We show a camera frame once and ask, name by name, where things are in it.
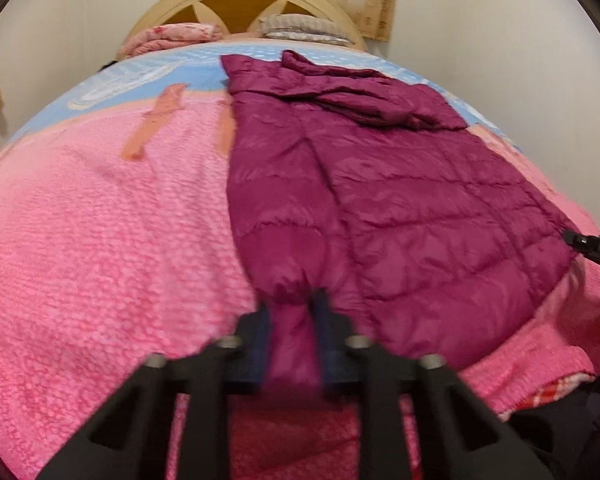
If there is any red plaid cloth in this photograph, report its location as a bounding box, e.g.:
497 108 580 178
500 369 597 422

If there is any bed with pink-blue cover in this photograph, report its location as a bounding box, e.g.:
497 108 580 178
0 39 600 480

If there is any pink floral folded blanket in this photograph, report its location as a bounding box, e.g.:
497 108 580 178
117 22 227 59

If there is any striped dotted pillow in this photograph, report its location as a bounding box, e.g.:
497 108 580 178
258 14 354 46

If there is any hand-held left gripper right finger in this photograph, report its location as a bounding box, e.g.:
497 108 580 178
307 287 556 480

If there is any magenta quilted puffer jacket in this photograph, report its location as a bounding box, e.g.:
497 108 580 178
220 50 582 393

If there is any cream wooden bed headboard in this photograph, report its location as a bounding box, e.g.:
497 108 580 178
122 0 369 57

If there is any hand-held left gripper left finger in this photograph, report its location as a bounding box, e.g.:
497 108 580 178
35 304 273 480

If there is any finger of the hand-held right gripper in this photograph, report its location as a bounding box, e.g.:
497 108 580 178
563 231 600 262

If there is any person's dark clothing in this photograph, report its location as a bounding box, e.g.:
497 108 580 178
505 372 600 480

